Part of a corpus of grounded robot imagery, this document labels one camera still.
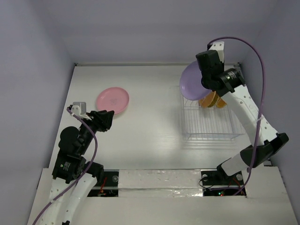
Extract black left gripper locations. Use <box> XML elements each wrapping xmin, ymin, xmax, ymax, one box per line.
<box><xmin>79</xmin><ymin>109</ymin><xmax>114</xmax><ymax>153</ymax></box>

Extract pink round plate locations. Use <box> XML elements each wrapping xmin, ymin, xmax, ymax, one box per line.
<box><xmin>96</xmin><ymin>87</ymin><xmax>129</xmax><ymax>115</ymax></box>

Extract lilac round plate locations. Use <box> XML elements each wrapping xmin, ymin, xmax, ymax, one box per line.
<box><xmin>179</xmin><ymin>61</ymin><xmax>211</xmax><ymax>101</ymax></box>

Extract yellow-green woven round plate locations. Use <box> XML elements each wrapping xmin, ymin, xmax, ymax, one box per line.
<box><xmin>209</xmin><ymin>92</ymin><xmax>219</xmax><ymax>107</ymax></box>

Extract orange woven round plate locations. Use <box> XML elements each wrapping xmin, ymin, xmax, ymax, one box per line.
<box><xmin>199</xmin><ymin>91</ymin><xmax>215</xmax><ymax>108</ymax></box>

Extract orange woven rectangular tray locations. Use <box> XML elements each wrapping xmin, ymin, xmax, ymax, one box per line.
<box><xmin>215</xmin><ymin>94</ymin><xmax>226</xmax><ymax>108</ymax></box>

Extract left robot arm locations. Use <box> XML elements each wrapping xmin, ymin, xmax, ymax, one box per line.
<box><xmin>33</xmin><ymin>105</ymin><xmax>114</xmax><ymax>225</ymax></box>

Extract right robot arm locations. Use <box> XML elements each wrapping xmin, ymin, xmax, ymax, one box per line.
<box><xmin>196</xmin><ymin>50</ymin><xmax>289</xmax><ymax>184</ymax></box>

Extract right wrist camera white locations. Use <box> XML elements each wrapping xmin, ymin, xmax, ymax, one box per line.
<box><xmin>208</xmin><ymin>41</ymin><xmax>225</xmax><ymax>63</ymax></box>

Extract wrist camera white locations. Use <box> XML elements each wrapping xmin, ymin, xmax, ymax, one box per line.
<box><xmin>208</xmin><ymin>41</ymin><xmax>225</xmax><ymax>63</ymax></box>
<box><xmin>68</xmin><ymin>102</ymin><xmax>87</xmax><ymax>118</ymax></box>

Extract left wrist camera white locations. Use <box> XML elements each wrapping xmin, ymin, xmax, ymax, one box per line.
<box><xmin>68</xmin><ymin>102</ymin><xmax>87</xmax><ymax>118</ymax></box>

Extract white wire dish rack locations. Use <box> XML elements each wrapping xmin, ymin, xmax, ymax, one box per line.
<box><xmin>181</xmin><ymin>97</ymin><xmax>246</xmax><ymax>142</ymax></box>

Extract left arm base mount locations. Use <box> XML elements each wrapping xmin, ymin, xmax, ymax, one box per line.
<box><xmin>88</xmin><ymin>170</ymin><xmax>119</xmax><ymax>197</ymax></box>

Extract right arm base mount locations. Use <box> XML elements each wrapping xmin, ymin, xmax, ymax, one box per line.
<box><xmin>199</xmin><ymin>170</ymin><xmax>244</xmax><ymax>197</ymax></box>

